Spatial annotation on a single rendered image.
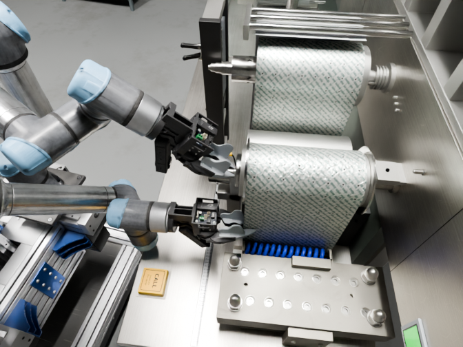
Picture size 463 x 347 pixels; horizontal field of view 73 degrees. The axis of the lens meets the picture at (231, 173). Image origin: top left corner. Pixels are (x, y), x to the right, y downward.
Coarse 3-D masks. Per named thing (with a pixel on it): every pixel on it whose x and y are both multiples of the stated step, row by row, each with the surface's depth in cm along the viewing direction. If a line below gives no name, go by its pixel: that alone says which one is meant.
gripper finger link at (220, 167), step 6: (204, 162) 66; (210, 162) 66; (216, 162) 66; (222, 162) 66; (228, 162) 66; (210, 168) 67; (216, 168) 68; (222, 168) 67; (228, 168) 67; (216, 174) 68; (222, 174) 69; (228, 174) 70
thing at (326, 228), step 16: (256, 208) 70; (256, 224) 76; (272, 224) 75; (288, 224) 74; (304, 224) 74; (320, 224) 73; (336, 224) 72; (256, 240) 83; (272, 240) 82; (288, 240) 81; (304, 240) 80; (320, 240) 79; (336, 240) 78
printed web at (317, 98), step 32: (256, 64) 70; (288, 64) 70; (320, 64) 69; (352, 64) 69; (256, 96) 75; (288, 96) 74; (320, 96) 73; (352, 96) 72; (256, 128) 84; (288, 128) 83; (320, 128) 81; (256, 160) 64; (288, 160) 64; (320, 160) 63; (352, 160) 63; (256, 192) 65; (288, 192) 64; (320, 192) 63; (352, 192) 63
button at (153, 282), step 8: (144, 272) 89; (152, 272) 89; (160, 272) 89; (168, 272) 90; (144, 280) 88; (152, 280) 88; (160, 280) 88; (144, 288) 86; (152, 288) 86; (160, 288) 86; (160, 296) 87
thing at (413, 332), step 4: (412, 328) 56; (416, 328) 54; (404, 332) 58; (408, 332) 57; (412, 332) 56; (416, 332) 54; (404, 336) 58; (408, 336) 57; (412, 336) 55; (416, 336) 54; (408, 340) 57; (412, 340) 55; (416, 340) 54; (408, 344) 57; (412, 344) 55; (416, 344) 54
